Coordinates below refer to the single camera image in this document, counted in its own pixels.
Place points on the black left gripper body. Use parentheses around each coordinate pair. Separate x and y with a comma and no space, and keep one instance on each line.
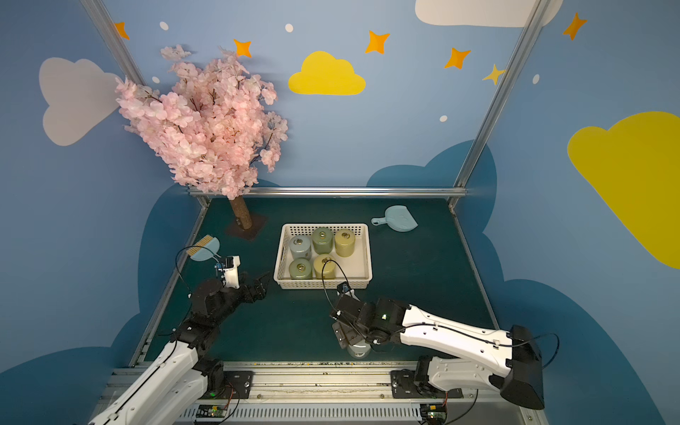
(252,289)

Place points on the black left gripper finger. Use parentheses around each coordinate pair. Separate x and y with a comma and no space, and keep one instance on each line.
(263,280)
(258,294)

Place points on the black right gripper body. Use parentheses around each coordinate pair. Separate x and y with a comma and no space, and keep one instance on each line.
(344,327)

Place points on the dark green tea canister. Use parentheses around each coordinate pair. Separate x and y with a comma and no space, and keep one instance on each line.
(301,269)

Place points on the white perforated plastic basket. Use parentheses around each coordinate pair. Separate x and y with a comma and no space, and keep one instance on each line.
(357,268)

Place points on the blue grey tea canister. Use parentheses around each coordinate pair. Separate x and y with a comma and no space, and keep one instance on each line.
(300,247)
(359,350)

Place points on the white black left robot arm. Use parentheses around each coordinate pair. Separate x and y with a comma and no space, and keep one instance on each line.
(183,372)

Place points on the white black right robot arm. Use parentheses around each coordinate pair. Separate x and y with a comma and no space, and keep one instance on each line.
(508,361)

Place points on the yellow green tea canister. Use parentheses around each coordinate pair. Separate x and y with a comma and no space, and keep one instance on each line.
(345,242)

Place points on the blue hand brush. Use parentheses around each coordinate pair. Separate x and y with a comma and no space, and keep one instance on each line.
(205,249)

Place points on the light blue plastic dustpan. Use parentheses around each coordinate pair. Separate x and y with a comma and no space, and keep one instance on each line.
(398,218)

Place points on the pink cherry blossom tree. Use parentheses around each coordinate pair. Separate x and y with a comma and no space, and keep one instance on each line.
(211,128)

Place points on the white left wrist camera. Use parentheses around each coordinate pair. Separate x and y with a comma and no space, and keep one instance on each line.
(227,271)

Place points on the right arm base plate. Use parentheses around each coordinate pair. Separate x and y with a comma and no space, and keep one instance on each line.
(406,383)

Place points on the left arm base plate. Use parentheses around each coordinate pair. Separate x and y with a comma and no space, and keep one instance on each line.
(234,384)

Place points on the front aluminium mounting rail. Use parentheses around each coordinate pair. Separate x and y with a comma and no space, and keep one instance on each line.
(326,392)

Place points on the left side floor rail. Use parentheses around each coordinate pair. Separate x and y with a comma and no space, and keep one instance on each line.
(171,226)

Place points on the floor rail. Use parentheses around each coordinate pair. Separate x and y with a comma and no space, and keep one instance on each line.
(478,276)
(171,226)

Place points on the right side floor rail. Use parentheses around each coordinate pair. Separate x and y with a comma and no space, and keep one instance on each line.
(478,276)

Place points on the rear aluminium frame rail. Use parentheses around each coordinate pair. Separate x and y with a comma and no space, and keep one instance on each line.
(355,192)

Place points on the right aluminium frame post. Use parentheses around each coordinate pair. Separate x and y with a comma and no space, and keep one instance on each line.
(516,63)

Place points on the aluminium frame post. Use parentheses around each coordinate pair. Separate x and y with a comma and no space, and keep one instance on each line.
(105,26)
(516,63)

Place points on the left aluminium frame post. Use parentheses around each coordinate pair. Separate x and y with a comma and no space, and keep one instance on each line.
(105,26)

